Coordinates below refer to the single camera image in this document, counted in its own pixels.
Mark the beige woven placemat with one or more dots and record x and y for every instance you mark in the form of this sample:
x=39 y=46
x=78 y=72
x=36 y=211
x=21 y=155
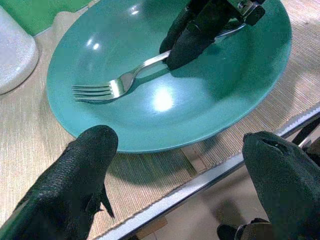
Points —
x=30 y=120

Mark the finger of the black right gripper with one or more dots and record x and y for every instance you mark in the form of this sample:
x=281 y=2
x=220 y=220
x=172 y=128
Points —
x=175 y=32

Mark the silver metal fork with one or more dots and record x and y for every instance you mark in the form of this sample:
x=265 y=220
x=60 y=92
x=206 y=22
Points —
x=120 y=83

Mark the teal round plate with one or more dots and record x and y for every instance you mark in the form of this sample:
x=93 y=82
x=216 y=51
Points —
x=175 y=120

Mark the black metal chair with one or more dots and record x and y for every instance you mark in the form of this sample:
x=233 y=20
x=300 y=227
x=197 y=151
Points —
x=307 y=130

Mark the green plastic object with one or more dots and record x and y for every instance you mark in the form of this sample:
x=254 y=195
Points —
x=37 y=15

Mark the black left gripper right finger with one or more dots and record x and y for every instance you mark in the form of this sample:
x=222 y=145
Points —
x=287 y=185

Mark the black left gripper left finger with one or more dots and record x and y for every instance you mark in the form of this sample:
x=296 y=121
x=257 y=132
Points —
x=62 y=195

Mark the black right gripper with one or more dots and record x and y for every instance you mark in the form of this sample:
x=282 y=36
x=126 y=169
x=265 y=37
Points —
x=255 y=15

